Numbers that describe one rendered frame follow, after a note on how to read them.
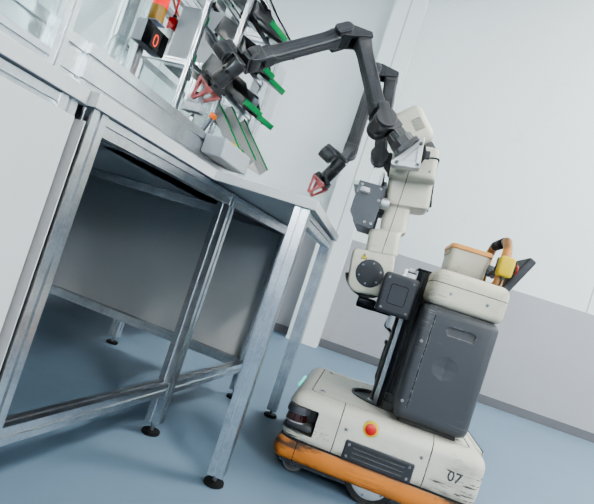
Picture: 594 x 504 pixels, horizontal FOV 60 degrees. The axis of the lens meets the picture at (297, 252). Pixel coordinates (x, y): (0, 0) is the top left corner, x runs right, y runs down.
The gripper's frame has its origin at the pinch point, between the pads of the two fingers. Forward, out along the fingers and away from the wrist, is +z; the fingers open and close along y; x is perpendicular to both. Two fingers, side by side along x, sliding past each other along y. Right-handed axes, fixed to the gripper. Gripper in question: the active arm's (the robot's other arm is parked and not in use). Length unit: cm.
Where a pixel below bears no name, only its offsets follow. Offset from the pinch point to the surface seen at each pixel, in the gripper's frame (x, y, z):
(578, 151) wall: 63, -367, -219
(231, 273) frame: 38, -74, 44
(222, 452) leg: 103, 17, 48
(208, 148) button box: 27.8, 19.4, 2.4
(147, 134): 36, 58, 5
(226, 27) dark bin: -31.8, -24.5, -22.5
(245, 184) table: 44.2, 20.0, -0.9
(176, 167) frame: 37, 39, 9
